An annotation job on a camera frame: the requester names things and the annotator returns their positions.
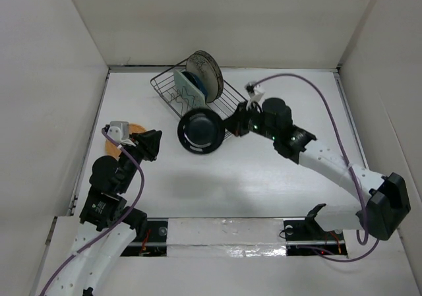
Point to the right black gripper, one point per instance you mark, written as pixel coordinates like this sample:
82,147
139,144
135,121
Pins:
235,123

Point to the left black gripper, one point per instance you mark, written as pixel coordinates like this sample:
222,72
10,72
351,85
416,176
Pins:
149,140

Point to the black round glossy plate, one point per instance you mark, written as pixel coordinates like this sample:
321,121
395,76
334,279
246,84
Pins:
201,131

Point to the light green rectangular tray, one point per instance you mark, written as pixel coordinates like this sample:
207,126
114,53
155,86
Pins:
188,91

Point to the dark blue leaf-shaped dish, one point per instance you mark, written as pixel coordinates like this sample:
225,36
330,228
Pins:
194,79

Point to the cream plate with tree pattern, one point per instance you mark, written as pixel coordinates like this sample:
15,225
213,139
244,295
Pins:
205,67

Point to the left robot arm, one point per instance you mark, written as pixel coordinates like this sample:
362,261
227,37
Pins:
107,224

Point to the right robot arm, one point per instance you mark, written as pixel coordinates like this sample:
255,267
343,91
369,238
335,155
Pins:
383,201

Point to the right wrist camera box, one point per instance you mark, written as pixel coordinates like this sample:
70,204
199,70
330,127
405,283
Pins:
255,92

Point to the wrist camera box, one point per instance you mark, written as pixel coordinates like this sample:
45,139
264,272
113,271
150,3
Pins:
255,92
117,132

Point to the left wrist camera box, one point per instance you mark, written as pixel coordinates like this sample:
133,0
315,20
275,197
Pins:
117,132

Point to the grey wire dish rack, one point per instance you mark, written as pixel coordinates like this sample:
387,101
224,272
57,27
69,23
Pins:
164,85

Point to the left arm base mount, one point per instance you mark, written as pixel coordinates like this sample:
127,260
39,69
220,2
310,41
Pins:
150,236

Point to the metal front rail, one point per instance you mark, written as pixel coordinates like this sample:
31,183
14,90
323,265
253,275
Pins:
215,241

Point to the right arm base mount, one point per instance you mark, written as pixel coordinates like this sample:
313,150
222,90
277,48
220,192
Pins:
304,237

